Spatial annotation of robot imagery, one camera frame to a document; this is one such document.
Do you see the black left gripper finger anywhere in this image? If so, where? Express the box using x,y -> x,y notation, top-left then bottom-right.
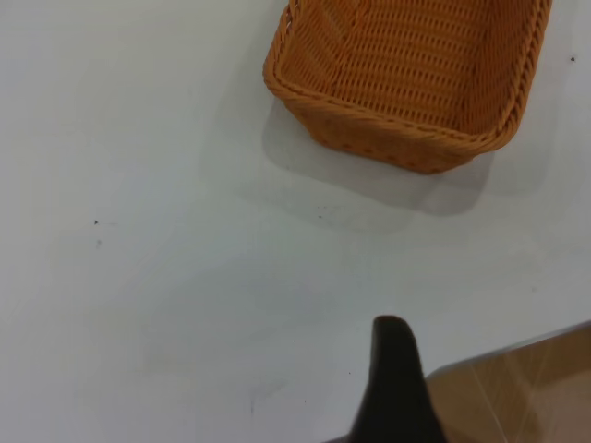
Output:
321,315 -> 459,443

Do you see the orange woven wicker basket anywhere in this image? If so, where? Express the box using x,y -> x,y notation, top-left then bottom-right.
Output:
262,0 -> 554,174

